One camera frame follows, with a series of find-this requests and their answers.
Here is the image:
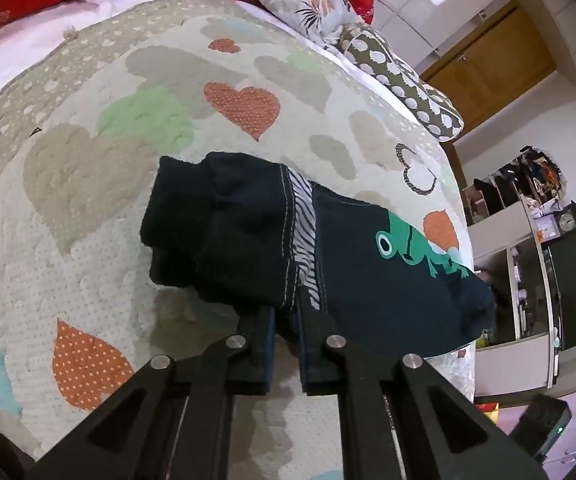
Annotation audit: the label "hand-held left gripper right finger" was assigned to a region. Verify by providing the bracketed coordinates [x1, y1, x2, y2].
[297, 304, 555, 480]

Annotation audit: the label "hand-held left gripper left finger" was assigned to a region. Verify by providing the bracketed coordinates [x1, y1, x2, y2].
[25, 304, 276, 480]

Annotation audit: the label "dark pants with striped band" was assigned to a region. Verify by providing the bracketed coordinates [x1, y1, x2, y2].
[140, 152, 498, 358]

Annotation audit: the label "white shelf unit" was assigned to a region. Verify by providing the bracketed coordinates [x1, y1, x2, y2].
[460, 146, 576, 402]

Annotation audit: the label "dark mantel clock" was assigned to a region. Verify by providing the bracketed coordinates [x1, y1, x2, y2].
[557, 201, 576, 234]

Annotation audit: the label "heart patterned quilt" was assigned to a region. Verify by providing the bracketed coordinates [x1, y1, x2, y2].
[0, 0, 477, 480]

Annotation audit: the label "olive spotted bolster pillow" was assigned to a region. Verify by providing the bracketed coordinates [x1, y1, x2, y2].
[338, 24, 465, 142]

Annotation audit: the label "wooden door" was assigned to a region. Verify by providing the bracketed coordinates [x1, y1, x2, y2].
[422, 0, 557, 112]

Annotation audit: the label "glossy white wardrobe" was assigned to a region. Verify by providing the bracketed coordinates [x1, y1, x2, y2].
[367, 0, 536, 77]

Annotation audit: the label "white bed sheet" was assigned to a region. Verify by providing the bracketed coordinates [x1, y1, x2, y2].
[0, 0, 169, 101]

